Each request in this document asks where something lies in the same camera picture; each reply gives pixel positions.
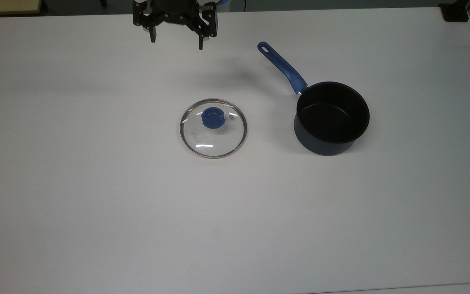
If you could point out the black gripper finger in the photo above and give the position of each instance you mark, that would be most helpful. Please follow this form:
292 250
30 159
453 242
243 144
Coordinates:
144 19
207 22

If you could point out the light wooden table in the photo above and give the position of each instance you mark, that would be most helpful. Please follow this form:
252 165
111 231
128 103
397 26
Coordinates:
6 6

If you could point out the glass lid with blue knob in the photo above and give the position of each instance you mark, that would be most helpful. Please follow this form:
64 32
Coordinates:
213 117

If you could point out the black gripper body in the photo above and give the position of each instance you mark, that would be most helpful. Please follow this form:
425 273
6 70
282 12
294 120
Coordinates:
174 11

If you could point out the black box at table corner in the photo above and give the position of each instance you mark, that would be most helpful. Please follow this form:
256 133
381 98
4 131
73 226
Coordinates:
455 12

